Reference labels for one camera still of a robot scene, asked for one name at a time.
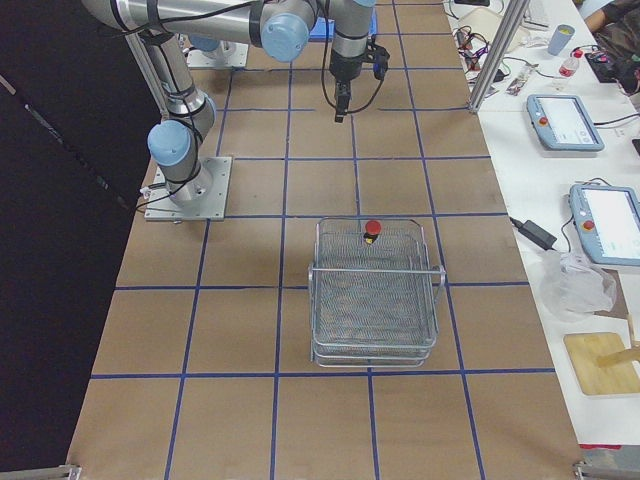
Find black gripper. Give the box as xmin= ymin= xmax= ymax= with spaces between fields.
xmin=329 ymin=50 xmax=364 ymax=123

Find plastic water bottle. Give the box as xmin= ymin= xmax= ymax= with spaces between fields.
xmin=558 ymin=49 xmax=583 ymax=80

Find blue plastic tray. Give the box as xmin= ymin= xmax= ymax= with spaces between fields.
xmin=309 ymin=18 xmax=334 ymax=42

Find red emergency stop button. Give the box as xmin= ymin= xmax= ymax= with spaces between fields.
xmin=363 ymin=220 xmax=382 ymax=245

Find clear plastic bag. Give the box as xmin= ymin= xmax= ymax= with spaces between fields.
xmin=540 ymin=251 xmax=617 ymax=314

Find blue cup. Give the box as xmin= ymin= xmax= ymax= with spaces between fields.
xmin=547 ymin=24 xmax=575 ymax=56

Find teach pendant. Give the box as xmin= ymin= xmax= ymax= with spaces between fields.
xmin=568 ymin=184 xmax=639 ymax=267
xmin=526 ymin=94 xmax=605 ymax=153

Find near teach pendant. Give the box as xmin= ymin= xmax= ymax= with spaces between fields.
xmin=568 ymin=184 xmax=639 ymax=267

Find black power adapter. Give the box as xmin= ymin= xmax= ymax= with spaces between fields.
xmin=516 ymin=220 xmax=557 ymax=251

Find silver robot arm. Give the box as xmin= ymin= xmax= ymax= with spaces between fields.
xmin=83 ymin=1 xmax=388 ymax=208
xmin=188 ymin=35 xmax=236 ymax=57

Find aluminium frame post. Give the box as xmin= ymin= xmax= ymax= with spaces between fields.
xmin=468 ymin=0 xmax=529 ymax=114

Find wooden board stand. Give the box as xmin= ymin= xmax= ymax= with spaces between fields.
xmin=563 ymin=314 xmax=639 ymax=396

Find silver wire mesh shelf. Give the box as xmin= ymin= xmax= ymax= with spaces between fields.
xmin=308 ymin=217 xmax=446 ymax=368

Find far teach pendant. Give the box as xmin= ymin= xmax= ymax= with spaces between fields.
xmin=526 ymin=94 xmax=605 ymax=153

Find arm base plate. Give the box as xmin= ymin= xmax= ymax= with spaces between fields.
xmin=186 ymin=42 xmax=249 ymax=70
xmin=144 ymin=157 xmax=233 ymax=222

